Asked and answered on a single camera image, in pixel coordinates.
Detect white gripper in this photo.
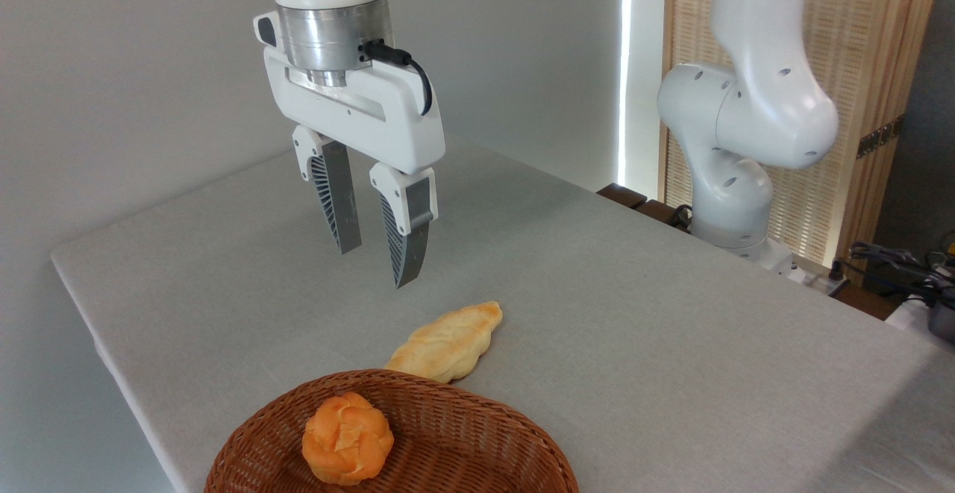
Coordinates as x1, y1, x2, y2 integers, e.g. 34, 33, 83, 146
254, 10, 447, 289

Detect long braided bread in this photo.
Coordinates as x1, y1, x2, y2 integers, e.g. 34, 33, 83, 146
384, 301, 504, 383

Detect round orange bread roll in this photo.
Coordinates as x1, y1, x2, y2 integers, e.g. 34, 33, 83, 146
301, 392, 395, 486

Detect brown wicker basket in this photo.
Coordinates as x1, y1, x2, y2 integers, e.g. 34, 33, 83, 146
204, 368, 580, 493

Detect dark wooden block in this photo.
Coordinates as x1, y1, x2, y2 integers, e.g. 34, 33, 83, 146
597, 183, 648, 210

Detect white vertical light strip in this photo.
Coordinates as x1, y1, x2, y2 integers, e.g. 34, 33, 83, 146
616, 0, 635, 175

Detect grey tablecloth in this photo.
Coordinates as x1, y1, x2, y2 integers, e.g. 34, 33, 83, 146
51, 134, 955, 493

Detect black metal screen hinge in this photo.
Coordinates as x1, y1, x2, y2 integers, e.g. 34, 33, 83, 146
857, 116, 906, 160

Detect wooden slat screen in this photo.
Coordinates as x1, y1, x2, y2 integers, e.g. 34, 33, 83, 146
660, 0, 945, 266

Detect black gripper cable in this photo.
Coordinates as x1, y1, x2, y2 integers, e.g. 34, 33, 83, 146
362, 40, 434, 116

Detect black cable bundle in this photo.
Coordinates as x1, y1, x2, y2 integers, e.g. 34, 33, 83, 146
849, 241, 955, 309

